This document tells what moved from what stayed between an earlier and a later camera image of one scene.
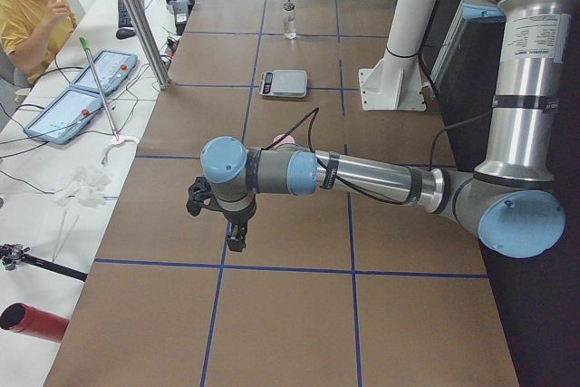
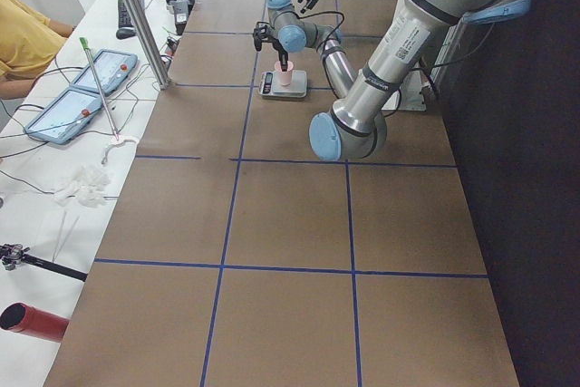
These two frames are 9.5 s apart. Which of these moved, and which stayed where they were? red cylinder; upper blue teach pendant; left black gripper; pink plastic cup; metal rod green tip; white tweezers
Moved: left black gripper; pink plastic cup
Stayed: red cylinder; upper blue teach pendant; metal rod green tip; white tweezers
